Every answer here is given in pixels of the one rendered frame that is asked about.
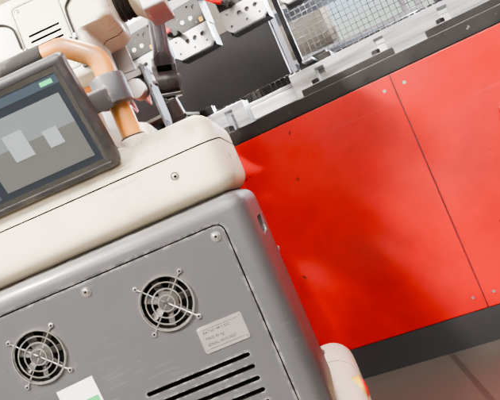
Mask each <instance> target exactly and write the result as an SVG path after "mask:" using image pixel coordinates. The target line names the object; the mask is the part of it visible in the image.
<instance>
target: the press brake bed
mask: <svg viewBox="0 0 500 400"><path fill-rule="evenodd" d="M498 107H500V22H499V23H498V24H495V25H492V26H491V27H489V28H487V29H484V30H482V31H480V32H478V33H476V34H474V35H472V36H469V37H467V38H465V39H463V40H461V41H458V42H456V43H454V44H452V45H450V46H448V47H446V48H443V49H441V50H440V51H438V52H434V53H433V54H431V55H429V56H426V57H425V58H422V59H420V60H418V61H416V62H414V63H411V64H409V65H407V66H405V67H403V68H401V69H398V70H397V71H394V72H392V73H390V74H389V75H385V76H383V77H382V78H380V79H377V80H375V81H373V82H371V83H369V84H367V85H365V86H363V87H360V88H358V89H356V90H354V91H352V92H349V93H347V94H345V95H343V96H341V97H339V98H336V99H334V100H332V101H331V102H328V103H325V104H324V105H322V106H319V107H318V108H316V109H313V110H311V111H309V112H307V113H304V114H302V115H300V116H298V117H296V118H294V119H292V120H289V121H287V122H285V123H283V124H281V125H278V126H276V127H274V128H273V129H270V130H268V131H266V132H264V133H261V134H260V135H258V136H256V137H253V138H251V139H249V140H246V141H245V142H243V143H240V144H238V145H236V146H234V148H235V149H236V152H237V155H238V157H239V159H240V162H241V164H242V166H243V169H244V172H245V181H244V183H245V186H246V187H247V189H248V190H250V191H251V192H252V193H253V194H254V195H255V196H256V199H257V201H258V203H259V205H260V208H261V210H262V212H263V215H264V217H265V220H266V222H267V225H268V227H269V229H270V230H271V234H272V236H273V238H274V240H275V243H276V245H277V247H278V246H279V247H280V251H279V252H280V255H281V257H282V258H283V262H284V263H285V266H286V268H287V270H288V273H289V275H290V278H291V280H292V282H293V284H294V287H295V290H296V291H297V293H298V296H299V298H300V301H301V303H302V306H303V308H304V310H305V312H306V315H307V317H308V319H309V321H310V324H311V326H312V328H313V331H314V333H315V336H316V338H317V341H318V343H319V345H320V346H322V345H324V344H329V343H338V344H342V345H343V346H345V347H346V348H348V349H349V351H350V352H351V353H352V354H353V356H354V358H355V360H356V363H357V365H358V368H359V370H360V373H361V375H362V376H363V379H366V378H369V377H372V376H375V375H380V374H383V373H386V372H388V371H393V370H397V369H399V368H403V367H407V366H410V365H413V364H416V363H421V362H424V361H426V360H431V359H435V358H437V357H440V356H445V355H448V354H451V353H454V352H458V351H462V350H464V349H468V348H473V347H475V346H478V345H481V344H486V343H489V342H492V341H495V340H500V111H499V109H498Z"/></svg>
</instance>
